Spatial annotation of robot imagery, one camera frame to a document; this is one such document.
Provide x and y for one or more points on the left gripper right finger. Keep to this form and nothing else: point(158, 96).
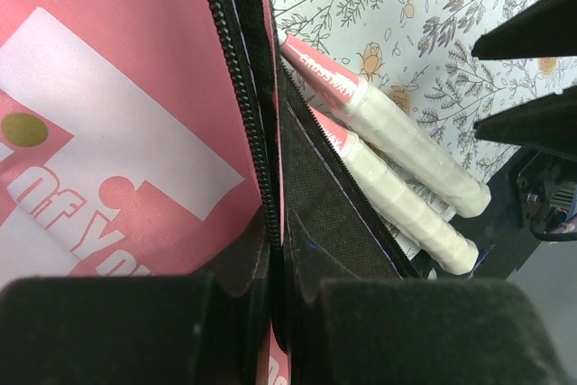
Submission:
point(347, 330)

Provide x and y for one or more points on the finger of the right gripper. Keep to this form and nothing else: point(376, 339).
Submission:
point(547, 123)
point(545, 29)

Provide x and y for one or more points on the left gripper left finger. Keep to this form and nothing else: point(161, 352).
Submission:
point(208, 327)

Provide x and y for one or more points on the pink badminton racket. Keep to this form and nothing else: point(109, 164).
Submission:
point(394, 200)
point(377, 119)

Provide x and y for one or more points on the pink racket cover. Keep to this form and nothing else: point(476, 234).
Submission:
point(140, 138)

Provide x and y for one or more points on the floral table cloth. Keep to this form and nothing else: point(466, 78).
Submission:
point(419, 53)

